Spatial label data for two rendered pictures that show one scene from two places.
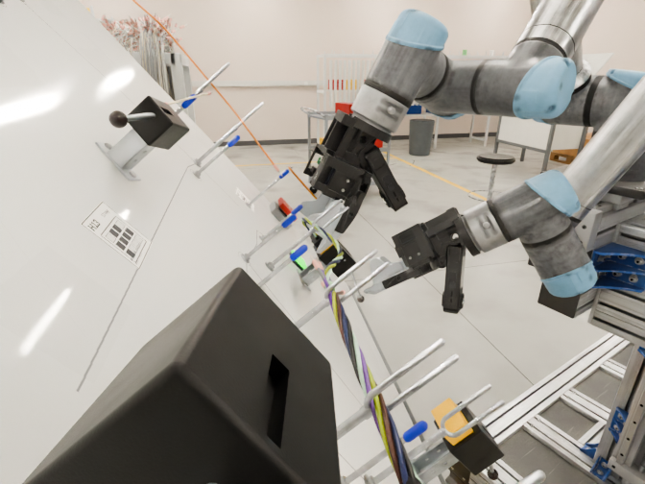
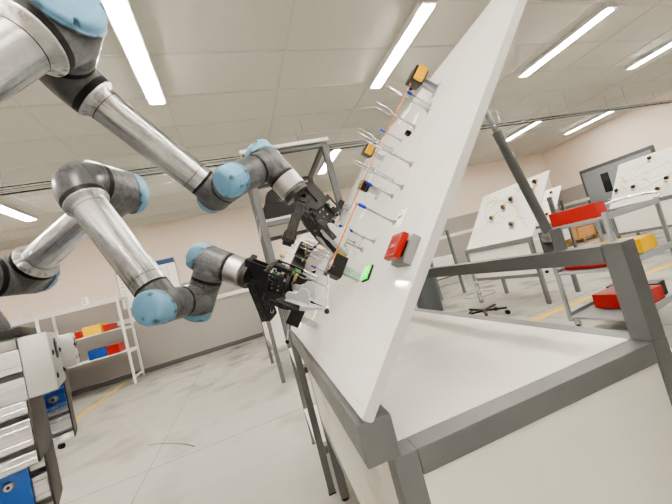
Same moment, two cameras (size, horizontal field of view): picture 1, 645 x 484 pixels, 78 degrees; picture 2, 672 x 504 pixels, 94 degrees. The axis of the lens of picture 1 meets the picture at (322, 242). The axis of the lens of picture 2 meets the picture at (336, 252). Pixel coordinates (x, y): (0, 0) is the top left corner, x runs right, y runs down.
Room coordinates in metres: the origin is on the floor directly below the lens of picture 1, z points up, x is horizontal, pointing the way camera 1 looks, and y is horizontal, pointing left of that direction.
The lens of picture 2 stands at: (1.42, -0.08, 1.09)
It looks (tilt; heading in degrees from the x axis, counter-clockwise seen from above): 3 degrees up; 175
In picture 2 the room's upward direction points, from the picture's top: 15 degrees counter-clockwise
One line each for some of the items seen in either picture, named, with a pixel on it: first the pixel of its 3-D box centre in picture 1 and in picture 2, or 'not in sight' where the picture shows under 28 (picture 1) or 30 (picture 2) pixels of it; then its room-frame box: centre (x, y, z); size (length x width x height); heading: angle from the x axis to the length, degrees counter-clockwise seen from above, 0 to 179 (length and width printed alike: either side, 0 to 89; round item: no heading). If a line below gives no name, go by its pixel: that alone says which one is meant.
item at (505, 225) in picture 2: not in sight; (511, 242); (-2.99, 2.84, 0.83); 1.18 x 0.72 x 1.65; 15
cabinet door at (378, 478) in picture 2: not in sight; (365, 473); (0.63, -0.08, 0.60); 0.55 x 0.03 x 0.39; 10
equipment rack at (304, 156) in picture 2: not in sight; (318, 302); (-0.59, -0.10, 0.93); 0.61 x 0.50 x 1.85; 10
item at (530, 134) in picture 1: (545, 114); not in sight; (6.33, -3.37, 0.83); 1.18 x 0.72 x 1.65; 14
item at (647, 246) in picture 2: not in sight; (617, 259); (-1.16, 2.52, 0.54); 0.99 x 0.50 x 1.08; 109
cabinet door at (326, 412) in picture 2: not in sight; (323, 398); (0.09, -0.17, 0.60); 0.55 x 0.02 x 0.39; 10
